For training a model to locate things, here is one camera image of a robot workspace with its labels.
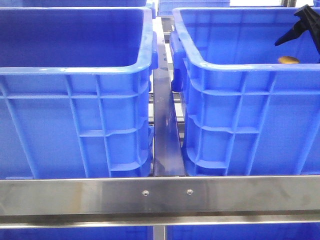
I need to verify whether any blue plastic crate right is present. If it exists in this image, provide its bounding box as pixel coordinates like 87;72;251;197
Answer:
170;7;320;176

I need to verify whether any blue crate below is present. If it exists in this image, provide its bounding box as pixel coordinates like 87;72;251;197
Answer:
167;223;320;240
0;226;153;240

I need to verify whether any blue crate below left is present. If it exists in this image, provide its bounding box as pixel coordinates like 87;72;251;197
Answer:
0;226;153;240

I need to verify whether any blue crate below right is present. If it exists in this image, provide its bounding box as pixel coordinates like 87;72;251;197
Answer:
167;223;320;240

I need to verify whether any yellow push button switch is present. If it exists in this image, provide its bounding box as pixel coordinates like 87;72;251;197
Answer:
277;56;300;64

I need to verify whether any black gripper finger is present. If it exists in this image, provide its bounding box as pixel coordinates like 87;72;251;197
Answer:
274;20;309;46
294;4;320;54

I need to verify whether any blue plastic crate left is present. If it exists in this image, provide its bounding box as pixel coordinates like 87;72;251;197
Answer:
0;7;158;180

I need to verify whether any blue crate far centre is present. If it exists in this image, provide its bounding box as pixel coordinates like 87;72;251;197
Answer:
158;0;230;16

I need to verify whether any stainless steel front rail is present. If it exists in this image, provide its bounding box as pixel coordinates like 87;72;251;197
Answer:
0;175;320;229

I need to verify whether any blue crate far left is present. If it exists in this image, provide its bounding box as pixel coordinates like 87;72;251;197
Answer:
0;0;156;19

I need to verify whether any steel centre divider bar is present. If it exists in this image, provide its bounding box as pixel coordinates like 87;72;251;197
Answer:
152;42;186;177

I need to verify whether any blue plastic crate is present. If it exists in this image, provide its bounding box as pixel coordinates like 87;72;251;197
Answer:
0;7;158;180
170;7;320;176

